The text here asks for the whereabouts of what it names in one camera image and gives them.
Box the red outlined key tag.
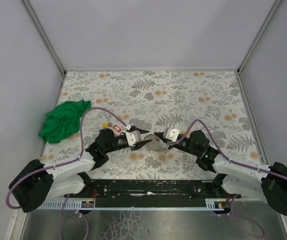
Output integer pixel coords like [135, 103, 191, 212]
[113, 125, 122, 133]

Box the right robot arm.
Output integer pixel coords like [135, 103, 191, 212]
[154, 128, 287, 216]

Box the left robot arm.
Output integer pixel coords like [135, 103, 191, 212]
[6, 125, 149, 213]

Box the floral patterned tablecloth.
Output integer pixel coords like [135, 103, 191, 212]
[41, 71, 262, 180]

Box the green crumpled cloth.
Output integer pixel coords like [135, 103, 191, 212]
[38, 99, 92, 144]

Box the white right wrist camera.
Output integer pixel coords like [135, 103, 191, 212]
[163, 127, 180, 142]

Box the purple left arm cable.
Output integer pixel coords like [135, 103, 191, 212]
[5, 106, 131, 210]

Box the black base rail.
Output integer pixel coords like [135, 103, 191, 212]
[69, 179, 233, 209]

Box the white slotted cable duct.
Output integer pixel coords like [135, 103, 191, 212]
[37, 199, 225, 212]

